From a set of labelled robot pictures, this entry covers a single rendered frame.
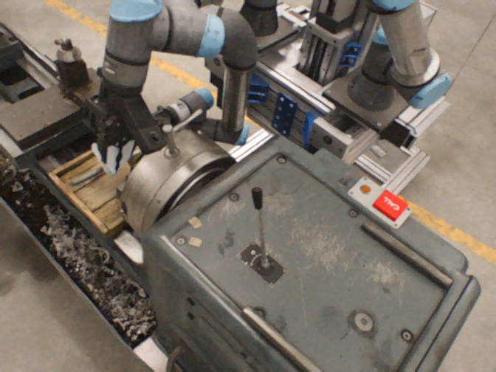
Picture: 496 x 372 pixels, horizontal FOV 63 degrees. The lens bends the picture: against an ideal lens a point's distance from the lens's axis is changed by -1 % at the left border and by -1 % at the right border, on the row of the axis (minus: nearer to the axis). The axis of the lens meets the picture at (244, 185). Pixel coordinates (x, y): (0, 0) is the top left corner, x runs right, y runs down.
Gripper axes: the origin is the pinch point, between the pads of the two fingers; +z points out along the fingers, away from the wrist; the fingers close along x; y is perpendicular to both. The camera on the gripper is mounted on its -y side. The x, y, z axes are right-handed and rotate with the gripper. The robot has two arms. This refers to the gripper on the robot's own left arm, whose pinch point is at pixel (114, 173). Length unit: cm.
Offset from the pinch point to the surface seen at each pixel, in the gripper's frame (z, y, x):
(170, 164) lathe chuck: 2.4, -0.8, -15.4
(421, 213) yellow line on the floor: 68, -53, -201
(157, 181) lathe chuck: 5.8, -1.5, -11.8
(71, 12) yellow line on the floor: 81, 262, -164
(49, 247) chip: 75, 44, -16
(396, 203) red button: -10, -45, -40
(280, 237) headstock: -0.6, -31.9, -16.9
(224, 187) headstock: -0.8, -15.0, -17.6
